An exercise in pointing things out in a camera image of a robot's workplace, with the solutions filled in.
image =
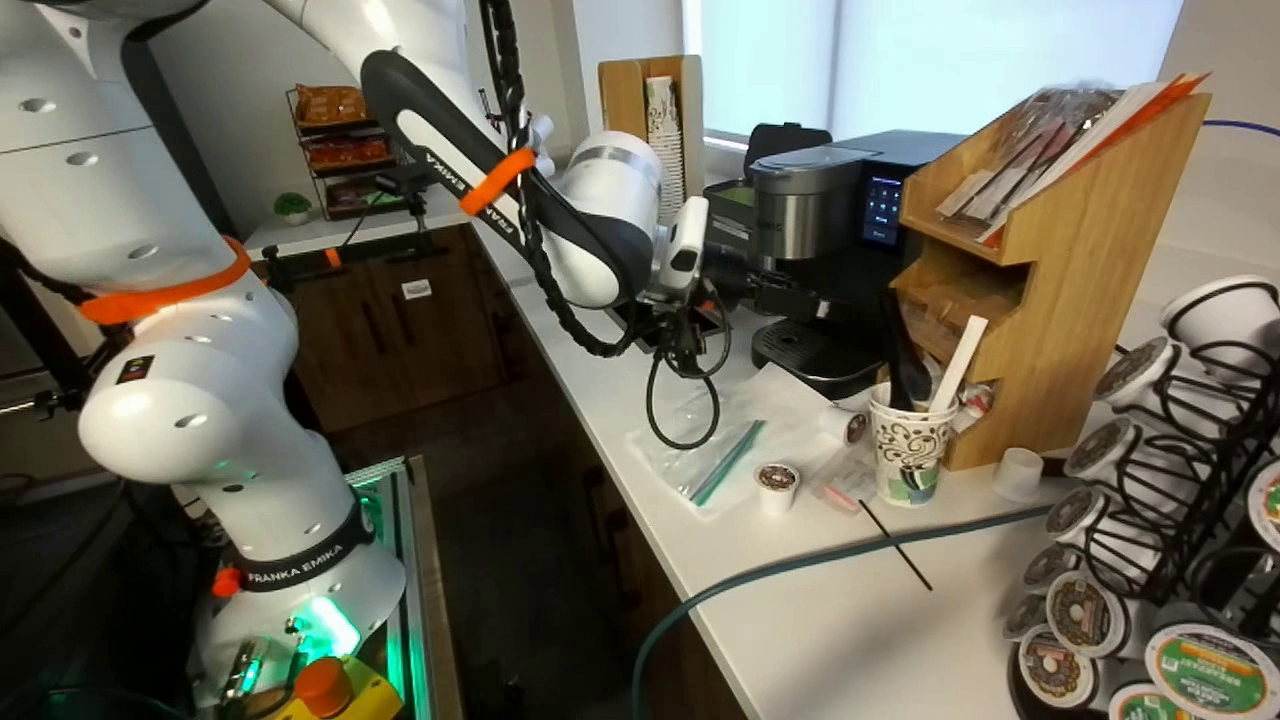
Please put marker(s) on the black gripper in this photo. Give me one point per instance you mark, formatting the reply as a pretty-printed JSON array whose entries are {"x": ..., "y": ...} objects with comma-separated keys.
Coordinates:
[{"x": 742, "y": 263}]

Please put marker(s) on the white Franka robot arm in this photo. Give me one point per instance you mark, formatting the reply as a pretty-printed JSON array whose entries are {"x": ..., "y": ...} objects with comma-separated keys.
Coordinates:
[{"x": 184, "y": 412}]

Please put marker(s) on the patterned paper cup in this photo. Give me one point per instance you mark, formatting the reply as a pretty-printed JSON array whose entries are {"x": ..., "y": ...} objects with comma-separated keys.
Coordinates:
[{"x": 912, "y": 461}]

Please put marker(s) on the wooden cup dispenser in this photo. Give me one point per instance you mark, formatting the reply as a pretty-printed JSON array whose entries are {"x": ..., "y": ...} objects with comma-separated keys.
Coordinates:
[{"x": 621, "y": 94}]

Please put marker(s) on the small white creamer cup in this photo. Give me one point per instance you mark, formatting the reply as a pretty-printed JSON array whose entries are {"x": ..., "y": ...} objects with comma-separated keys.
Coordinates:
[{"x": 1021, "y": 468}]

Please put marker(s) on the black pod coffee machine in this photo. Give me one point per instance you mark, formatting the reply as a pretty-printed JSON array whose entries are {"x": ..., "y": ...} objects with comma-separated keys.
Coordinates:
[{"x": 813, "y": 359}]

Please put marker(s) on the stainless steel trash can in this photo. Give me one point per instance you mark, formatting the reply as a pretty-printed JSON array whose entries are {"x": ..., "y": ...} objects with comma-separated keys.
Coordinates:
[{"x": 725, "y": 205}]

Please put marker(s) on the tipped coffee pod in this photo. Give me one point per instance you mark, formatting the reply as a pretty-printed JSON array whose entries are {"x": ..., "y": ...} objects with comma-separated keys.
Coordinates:
[{"x": 858, "y": 431}]

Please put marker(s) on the clear plastic packet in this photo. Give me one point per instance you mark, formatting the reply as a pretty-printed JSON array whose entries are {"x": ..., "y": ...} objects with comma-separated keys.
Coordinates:
[{"x": 725, "y": 467}]

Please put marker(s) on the upright coffee pod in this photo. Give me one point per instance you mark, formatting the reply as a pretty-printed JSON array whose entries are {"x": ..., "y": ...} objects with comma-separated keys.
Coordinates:
[{"x": 777, "y": 486}]

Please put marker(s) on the stack of paper cups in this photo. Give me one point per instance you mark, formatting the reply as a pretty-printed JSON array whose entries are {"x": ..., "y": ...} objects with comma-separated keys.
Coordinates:
[{"x": 664, "y": 114}]

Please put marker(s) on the clear plastic bag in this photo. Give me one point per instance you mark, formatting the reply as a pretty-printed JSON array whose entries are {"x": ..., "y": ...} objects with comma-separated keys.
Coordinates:
[{"x": 694, "y": 461}]

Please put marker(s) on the pink sugar packet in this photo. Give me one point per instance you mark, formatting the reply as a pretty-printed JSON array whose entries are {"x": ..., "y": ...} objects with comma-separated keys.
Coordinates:
[{"x": 841, "y": 496}]

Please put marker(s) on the wooden condiment organizer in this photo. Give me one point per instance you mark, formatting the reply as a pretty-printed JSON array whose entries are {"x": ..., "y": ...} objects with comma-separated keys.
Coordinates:
[{"x": 1067, "y": 345}]

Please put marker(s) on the thin black stir stick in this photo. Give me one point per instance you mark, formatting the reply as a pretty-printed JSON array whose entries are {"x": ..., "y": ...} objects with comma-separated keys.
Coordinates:
[{"x": 897, "y": 545}]

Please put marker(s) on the brown lid coffee pod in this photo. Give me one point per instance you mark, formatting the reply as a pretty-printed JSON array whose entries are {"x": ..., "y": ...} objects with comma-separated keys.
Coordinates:
[
  {"x": 1101, "y": 451},
  {"x": 1025, "y": 616},
  {"x": 1132, "y": 374},
  {"x": 1073, "y": 517},
  {"x": 1051, "y": 566},
  {"x": 1058, "y": 669},
  {"x": 1086, "y": 616}
]

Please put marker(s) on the dark under-counter cabinet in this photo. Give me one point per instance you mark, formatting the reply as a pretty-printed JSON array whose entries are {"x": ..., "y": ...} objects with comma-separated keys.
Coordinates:
[{"x": 585, "y": 532}]

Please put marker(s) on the white orange-edged booklet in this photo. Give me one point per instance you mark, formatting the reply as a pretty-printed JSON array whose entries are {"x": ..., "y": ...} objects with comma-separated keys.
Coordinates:
[{"x": 1146, "y": 110}]

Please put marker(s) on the white cabinet label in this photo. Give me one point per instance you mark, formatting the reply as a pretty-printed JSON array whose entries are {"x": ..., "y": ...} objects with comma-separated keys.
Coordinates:
[{"x": 416, "y": 288}]

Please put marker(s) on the brown wooden cabinet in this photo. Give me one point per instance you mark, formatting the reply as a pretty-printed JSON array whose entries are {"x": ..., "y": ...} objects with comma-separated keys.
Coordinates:
[{"x": 386, "y": 345}]

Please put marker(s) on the wooden snack shelf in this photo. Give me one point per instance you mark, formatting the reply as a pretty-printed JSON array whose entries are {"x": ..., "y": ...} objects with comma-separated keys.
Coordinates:
[{"x": 335, "y": 144}]

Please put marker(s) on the green lit robot cart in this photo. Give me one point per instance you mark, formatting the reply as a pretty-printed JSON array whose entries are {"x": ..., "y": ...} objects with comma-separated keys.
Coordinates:
[{"x": 424, "y": 601}]

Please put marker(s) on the green lid coffee pod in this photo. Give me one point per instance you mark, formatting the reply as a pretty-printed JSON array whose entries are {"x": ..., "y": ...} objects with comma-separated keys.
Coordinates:
[
  {"x": 1266, "y": 504},
  {"x": 1207, "y": 673},
  {"x": 1146, "y": 706}
]

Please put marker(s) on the small green plant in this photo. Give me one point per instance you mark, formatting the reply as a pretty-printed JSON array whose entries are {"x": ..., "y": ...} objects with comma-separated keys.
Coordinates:
[{"x": 293, "y": 205}]

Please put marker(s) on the yellow box orange button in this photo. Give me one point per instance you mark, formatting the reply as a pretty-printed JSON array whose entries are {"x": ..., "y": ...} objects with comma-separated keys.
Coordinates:
[{"x": 335, "y": 689}]

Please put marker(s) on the black camera on tripod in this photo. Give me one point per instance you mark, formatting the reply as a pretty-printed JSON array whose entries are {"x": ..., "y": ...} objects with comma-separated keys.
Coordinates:
[{"x": 408, "y": 180}]

